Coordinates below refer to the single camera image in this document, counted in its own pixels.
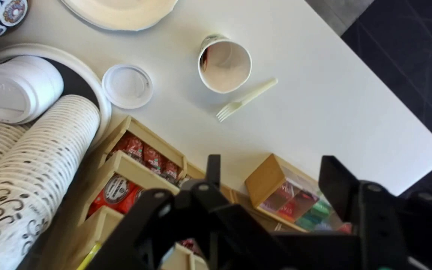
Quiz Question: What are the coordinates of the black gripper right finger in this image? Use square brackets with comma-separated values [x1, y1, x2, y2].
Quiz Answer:
[319, 154, 432, 270]

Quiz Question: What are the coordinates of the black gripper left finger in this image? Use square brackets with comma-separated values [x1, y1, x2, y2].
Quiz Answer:
[91, 153, 223, 270]

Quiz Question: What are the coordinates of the red sachet pile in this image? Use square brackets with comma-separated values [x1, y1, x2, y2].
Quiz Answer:
[87, 174, 142, 219]

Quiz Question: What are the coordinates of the bright yellow sachet pile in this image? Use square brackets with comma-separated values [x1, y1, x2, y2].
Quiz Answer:
[75, 238, 102, 270]

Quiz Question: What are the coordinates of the wooden condiment rack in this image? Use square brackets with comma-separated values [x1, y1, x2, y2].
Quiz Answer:
[72, 115, 243, 270]

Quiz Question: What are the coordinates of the white plate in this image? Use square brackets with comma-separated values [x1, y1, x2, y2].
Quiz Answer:
[60, 0, 180, 33]

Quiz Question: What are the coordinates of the green tea box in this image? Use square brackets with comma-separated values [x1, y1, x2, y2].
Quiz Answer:
[295, 199, 337, 231]

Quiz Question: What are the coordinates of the small red packet pile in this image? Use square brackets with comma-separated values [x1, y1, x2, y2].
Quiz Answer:
[111, 132, 183, 186]

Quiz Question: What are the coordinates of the dark red tea box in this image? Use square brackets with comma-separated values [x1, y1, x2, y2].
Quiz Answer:
[261, 181, 297, 211]

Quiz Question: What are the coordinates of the paper cup stack green logo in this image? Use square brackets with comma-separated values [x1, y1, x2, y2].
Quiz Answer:
[0, 94, 102, 270]

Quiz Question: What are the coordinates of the wooden tea box tray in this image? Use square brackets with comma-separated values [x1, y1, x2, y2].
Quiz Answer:
[243, 153, 355, 237]

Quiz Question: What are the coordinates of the single white cup lid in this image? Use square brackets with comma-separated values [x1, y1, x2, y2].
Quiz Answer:
[100, 63, 156, 111]

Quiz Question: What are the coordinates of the white plastic spoon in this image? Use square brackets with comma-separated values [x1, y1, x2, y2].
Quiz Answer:
[214, 76, 280, 123]

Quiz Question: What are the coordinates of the round white tray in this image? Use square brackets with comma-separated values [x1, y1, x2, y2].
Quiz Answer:
[0, 43, 114, 147]

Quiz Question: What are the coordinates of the stack of white lids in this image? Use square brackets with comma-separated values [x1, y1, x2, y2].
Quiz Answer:
[0, 55, 66, 126]

